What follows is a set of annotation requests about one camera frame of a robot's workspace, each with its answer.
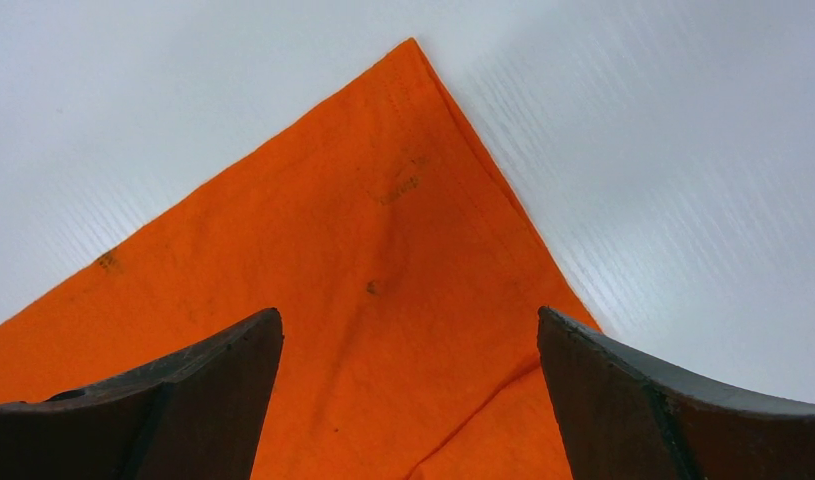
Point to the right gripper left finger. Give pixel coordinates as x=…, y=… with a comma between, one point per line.
x=197, y=413

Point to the orange t shirt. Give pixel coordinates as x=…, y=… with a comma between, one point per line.
x=407, y=275

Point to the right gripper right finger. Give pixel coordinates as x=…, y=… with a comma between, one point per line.
x=625, y=414

